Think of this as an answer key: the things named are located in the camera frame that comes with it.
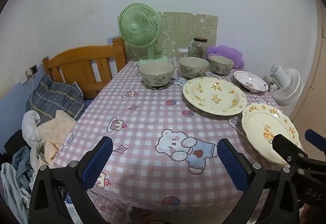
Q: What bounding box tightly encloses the green desk fan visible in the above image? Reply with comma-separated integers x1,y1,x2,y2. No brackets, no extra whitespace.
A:
118,3,168,66

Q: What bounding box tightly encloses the wall power socket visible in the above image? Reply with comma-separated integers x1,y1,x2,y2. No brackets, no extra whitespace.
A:
25,65,38,79

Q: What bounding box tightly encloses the scalloped yellow flower plate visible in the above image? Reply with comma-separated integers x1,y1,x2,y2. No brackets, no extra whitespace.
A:
241,103,301,165

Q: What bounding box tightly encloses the white red-rimmed plate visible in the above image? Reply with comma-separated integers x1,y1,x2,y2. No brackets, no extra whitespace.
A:
233,70,268,93

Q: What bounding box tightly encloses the white plastic bag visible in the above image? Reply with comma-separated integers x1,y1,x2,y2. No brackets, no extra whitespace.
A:
22,110,41,147

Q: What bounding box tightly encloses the small grey floral bowl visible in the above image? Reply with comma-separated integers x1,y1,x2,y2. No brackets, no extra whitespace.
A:
208,55,234,75

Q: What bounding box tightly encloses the pink checked tablecloth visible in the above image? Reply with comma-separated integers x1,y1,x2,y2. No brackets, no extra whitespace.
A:
54,62,279,223

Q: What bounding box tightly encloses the green patterned board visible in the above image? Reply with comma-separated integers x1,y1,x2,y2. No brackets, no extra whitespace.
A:
126,11,219,60

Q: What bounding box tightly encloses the cotton swab container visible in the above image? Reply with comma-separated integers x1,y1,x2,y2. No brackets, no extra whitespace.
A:
178,47,188,58

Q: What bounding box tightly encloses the peach patterned cloth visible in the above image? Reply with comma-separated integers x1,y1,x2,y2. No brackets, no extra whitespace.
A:
37,110,76,166

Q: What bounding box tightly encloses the large grey floral bowl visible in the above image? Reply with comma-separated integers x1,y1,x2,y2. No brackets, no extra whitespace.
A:
138,61,175,90

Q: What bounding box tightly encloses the purple plush cushion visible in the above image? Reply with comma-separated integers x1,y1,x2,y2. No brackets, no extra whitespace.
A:
207,45,245,69

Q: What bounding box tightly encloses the large cream floral plate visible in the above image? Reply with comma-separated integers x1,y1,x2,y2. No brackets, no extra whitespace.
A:
183,77,247,116

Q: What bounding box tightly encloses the white floor fan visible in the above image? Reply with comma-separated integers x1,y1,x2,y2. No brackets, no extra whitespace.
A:
269,64,303,107

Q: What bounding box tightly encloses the blue plaid pillow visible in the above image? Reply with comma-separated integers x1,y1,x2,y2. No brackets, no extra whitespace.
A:
25,74,85,124

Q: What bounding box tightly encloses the glass jar black lid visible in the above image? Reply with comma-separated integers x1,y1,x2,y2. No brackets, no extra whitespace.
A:
188,37,208,60

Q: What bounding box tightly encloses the pile of grey clothes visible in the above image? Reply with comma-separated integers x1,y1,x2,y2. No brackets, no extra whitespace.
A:
1,146,36,223

